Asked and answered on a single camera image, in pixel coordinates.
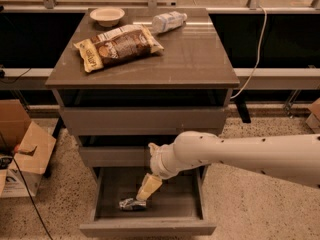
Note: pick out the grey drawer cabinet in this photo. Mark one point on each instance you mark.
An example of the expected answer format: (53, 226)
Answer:
(193, 70)

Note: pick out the cardboard box at right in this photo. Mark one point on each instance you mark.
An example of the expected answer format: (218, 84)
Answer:
(313, 121)

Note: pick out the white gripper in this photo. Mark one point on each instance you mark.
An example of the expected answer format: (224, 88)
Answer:
(157, 164)

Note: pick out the open cardboard box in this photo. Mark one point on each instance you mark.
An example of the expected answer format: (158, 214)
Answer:
(26, 149)

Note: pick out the clear plastic water bottle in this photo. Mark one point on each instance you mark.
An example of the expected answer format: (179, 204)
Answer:
(168, 21)

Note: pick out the grey top drawer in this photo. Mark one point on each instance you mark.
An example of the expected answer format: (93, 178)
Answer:
(142, 120)

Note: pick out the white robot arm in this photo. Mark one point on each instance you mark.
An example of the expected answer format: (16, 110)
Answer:
(294, 158)

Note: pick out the brown yellow chip bag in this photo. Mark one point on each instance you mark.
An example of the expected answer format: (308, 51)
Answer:
(117, 46)

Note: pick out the grey middle drawer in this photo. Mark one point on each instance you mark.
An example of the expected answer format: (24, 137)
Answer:
(119, 150)

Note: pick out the grey bottom drawer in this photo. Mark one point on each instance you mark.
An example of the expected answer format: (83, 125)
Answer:
(175, 209)

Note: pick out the white paper bowl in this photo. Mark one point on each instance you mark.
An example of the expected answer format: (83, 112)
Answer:
(108, 16)

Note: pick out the grey drawer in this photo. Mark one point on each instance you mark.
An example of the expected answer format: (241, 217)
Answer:
(142, 120)
(119, 150)
(175, 209)

